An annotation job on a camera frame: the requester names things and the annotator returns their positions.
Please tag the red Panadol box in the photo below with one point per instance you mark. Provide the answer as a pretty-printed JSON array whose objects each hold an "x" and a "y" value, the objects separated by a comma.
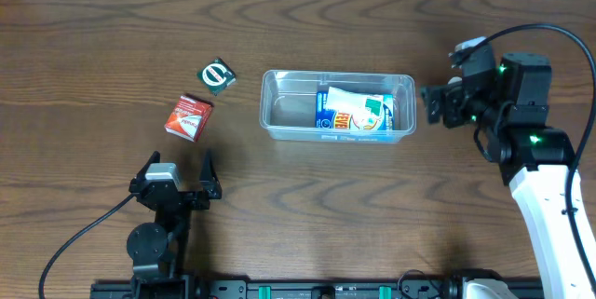
[{"x": 189, "y": 117}]

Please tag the clear plastic container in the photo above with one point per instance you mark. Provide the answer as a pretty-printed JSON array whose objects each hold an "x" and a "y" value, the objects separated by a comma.
[{"x": 288, "y": 105}]

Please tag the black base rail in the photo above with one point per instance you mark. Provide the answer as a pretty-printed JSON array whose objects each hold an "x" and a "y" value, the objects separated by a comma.
[{"x": 241, "y": 289}]

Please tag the green Zam-Buk box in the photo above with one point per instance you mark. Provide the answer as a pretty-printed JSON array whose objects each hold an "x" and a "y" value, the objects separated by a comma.
[{"x": 216, "y": 76}]

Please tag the blue Kool Fever box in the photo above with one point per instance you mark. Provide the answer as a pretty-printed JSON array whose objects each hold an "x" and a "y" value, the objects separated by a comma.
[{"x": 331, "y": 119}]

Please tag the black bottle white cap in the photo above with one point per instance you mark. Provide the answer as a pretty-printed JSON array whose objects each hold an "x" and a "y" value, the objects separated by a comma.
[{"x": 454, "y": 80}]

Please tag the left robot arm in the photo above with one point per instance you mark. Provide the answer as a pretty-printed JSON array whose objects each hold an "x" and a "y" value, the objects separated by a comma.
[{"x": 157, "y": 248}]

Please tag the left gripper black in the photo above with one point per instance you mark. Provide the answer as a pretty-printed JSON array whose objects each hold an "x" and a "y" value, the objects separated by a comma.
[{"x": 184, "y": 196}]

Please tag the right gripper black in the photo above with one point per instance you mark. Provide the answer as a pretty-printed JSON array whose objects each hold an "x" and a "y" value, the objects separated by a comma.
[{"x": 448, "y": 104}]

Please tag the white green medicine box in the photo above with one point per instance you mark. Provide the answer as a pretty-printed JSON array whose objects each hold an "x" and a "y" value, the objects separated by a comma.
[{"x": 361, "y": 105}]

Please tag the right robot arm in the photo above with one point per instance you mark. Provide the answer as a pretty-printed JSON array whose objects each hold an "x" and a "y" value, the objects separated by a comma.
[{"x": 508, "y": 101}]

